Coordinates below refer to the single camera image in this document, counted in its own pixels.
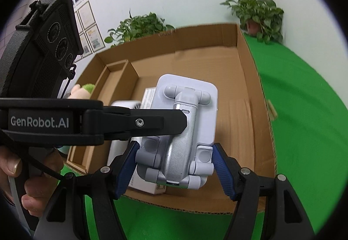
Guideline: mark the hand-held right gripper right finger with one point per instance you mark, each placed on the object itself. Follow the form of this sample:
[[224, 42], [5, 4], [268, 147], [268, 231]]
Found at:
[[224, 172]]

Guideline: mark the small cardboard box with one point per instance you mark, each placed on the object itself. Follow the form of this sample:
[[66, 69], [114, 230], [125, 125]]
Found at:
[[81, 158]]

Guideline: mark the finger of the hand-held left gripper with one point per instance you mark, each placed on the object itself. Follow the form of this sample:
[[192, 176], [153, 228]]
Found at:
[[152, 121]]

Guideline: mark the white grey phone stand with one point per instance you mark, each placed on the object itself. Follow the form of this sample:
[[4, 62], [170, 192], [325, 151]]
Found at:
[[187, 126]]

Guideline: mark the green potted plant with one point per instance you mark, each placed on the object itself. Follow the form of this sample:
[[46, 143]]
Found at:
[[138, 26], [255, 14]]

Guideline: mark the large cardboard box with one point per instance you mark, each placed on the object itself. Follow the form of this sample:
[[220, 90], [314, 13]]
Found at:
[[233, 93]]

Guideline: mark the white printed carton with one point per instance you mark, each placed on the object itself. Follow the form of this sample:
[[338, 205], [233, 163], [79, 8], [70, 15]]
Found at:
[[148, 96]]

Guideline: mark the pink plush pig toy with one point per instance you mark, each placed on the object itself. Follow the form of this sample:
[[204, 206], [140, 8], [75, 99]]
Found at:
[[81, 92]]

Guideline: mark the person's left hand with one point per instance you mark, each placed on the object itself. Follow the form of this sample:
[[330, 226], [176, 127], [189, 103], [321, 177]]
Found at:
[[40, 188]]

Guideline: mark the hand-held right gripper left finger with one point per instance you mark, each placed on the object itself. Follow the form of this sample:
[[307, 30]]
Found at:
[[125, 172]]

